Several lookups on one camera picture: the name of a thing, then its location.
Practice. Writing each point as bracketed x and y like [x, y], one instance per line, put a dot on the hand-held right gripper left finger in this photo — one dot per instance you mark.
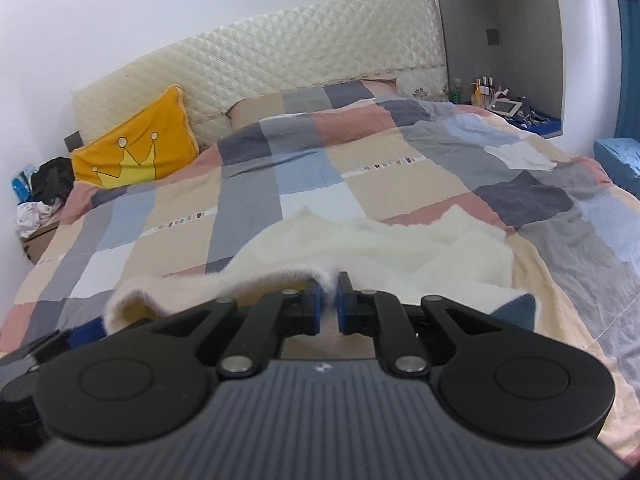
[313, 310]

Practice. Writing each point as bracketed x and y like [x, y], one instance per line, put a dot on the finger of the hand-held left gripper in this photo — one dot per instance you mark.
[87, 331]

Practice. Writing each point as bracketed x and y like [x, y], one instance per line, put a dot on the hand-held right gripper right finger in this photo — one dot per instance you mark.
[345, 310]

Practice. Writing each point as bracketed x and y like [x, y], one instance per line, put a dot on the white fluffy blanket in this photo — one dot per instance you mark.
[380, 250]

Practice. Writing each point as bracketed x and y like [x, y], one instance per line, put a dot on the black clothes pile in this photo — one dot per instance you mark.
[52, 177]

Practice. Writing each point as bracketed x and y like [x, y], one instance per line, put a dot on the brown cardboard box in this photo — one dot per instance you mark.
[37, 245]

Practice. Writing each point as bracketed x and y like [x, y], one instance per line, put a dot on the white crumpled cloth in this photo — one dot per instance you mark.
[35, 215]

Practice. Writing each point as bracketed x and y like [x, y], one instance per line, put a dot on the patchwork checkered duvet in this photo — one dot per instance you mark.
[310, 175]

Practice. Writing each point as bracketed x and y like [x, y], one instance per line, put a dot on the blue packet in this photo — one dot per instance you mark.
[21, 185]

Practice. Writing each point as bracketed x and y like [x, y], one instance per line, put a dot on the yellow crown pillow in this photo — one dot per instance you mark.
[140, 142]

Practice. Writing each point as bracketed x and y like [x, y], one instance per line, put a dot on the pink pillow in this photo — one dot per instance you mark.
[265, 105]

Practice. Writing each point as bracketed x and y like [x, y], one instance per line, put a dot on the floral white pillow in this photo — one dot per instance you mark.
[422, 86]

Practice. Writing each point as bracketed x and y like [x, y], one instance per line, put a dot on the row of cosmetic bottles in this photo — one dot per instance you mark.
[480, 91]

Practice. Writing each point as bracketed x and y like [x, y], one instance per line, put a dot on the white tablet device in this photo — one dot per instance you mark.
[506, 107]

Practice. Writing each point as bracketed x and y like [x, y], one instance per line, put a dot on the cream quilted headboard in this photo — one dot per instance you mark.
[280, 50]

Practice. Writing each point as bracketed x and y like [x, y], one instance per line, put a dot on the blue tray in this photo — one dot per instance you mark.
[542, 124]

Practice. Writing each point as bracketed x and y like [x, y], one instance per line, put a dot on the blue padded stool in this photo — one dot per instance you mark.
[619, 157]

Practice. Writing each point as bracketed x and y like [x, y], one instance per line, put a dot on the dark wall socket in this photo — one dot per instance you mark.
[74, 141]

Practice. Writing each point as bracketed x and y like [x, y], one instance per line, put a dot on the dark wall switch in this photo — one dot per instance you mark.
[492, 36]

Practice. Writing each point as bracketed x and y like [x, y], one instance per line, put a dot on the grey wall niche shelf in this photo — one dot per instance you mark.
[500, 30]

